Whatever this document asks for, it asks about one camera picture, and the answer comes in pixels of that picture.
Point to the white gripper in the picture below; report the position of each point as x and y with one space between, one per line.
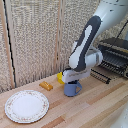
75 75

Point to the cobalt blue cup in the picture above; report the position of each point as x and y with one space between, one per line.
71 89

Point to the yellow block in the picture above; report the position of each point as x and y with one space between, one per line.
60 78

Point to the beige woven folding screen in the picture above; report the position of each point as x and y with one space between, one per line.
43 36

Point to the white floral rim plate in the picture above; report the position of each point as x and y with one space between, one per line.
26 106

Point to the orange wooden block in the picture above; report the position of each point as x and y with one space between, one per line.
46 86

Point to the black dish rack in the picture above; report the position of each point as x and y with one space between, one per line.
112 56

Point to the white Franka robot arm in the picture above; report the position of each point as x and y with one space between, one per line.
91 35

